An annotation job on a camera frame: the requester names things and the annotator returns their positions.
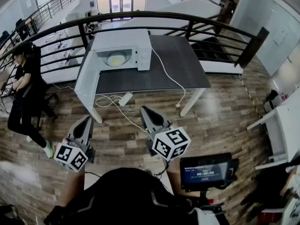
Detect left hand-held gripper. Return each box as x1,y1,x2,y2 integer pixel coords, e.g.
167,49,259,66
53,116,96,173

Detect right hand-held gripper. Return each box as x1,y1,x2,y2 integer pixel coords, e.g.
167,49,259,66
140,106,192,161

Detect white round plate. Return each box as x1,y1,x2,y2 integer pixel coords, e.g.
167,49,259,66
106,51,129,67

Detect white microwave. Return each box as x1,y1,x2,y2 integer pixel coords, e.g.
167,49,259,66
74,29,152,114

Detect person's right forearm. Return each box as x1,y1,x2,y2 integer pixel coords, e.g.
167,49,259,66
165,158,188,196

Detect person's left forearm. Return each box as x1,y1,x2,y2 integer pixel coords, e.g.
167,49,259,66
57,165,86,207

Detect white power strip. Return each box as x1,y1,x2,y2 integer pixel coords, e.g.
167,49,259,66
118,92,134,107

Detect dark table with white legs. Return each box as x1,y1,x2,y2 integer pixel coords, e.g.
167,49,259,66
77,34,211,124

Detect small black monitor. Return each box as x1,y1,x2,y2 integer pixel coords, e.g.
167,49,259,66
180,152,240,192

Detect person's black top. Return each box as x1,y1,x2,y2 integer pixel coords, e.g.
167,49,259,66
43,167,200,225

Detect dark wooden staircase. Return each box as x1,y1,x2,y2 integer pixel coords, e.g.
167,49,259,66
191,36,235,63

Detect black metal railing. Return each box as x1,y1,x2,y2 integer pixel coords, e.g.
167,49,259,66
0,11,270,84

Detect white grey harness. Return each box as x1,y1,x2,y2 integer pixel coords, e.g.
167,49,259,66
192,206,226,225

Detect black bag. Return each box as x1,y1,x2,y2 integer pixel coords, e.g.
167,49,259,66
266,89,279,102

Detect glass entrance doors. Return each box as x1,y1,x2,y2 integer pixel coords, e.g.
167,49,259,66
96,0,147,14

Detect white box red label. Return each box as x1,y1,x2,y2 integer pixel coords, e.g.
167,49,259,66
263,92,290,113

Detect white desk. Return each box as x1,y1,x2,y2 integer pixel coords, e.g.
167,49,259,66
246,94,300,171

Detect white power strip cable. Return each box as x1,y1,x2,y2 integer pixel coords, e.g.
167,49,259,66
95,94,149,133

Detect thin white floor cable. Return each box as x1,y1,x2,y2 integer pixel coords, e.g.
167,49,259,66
41,57,75,91

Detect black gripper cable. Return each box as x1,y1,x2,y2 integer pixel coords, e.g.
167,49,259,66
152,158,171,180

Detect black monitor mount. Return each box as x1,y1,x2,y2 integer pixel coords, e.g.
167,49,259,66
186,187,223,212

